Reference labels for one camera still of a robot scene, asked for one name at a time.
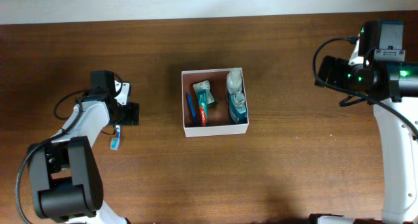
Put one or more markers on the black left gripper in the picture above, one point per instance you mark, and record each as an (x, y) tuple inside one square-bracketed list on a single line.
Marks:
[(132, 114)]

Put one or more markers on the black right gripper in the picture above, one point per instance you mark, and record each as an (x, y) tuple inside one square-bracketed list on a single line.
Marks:
[(334, 80)]

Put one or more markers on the blue white toothbrush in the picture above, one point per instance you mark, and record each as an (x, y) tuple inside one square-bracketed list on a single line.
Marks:
[(115, 141)]

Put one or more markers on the blue disposable razor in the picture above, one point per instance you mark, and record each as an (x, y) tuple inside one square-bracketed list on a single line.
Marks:
[(191, 109)]

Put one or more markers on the green red toothpaste tube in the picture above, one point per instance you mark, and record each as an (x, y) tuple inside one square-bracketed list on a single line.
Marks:
[(201, 97)]

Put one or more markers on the green white soap box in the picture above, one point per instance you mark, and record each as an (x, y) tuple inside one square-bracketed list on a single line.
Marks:
[(205, 85)]

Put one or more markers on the white cardboard box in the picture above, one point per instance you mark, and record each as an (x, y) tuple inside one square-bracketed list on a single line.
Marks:
[(218, 115)]

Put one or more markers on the clear bottle with purple liquid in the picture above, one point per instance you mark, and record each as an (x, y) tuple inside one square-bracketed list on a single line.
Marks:
[(234, 81)]

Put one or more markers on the blue mouthwash bottle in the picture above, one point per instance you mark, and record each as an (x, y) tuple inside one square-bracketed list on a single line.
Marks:
[(237, 108)]

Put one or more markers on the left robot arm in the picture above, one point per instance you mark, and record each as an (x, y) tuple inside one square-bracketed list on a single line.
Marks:
[(66, 186)]

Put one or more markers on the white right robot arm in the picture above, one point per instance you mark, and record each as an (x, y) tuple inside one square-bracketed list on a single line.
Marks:
[(397, 124)]

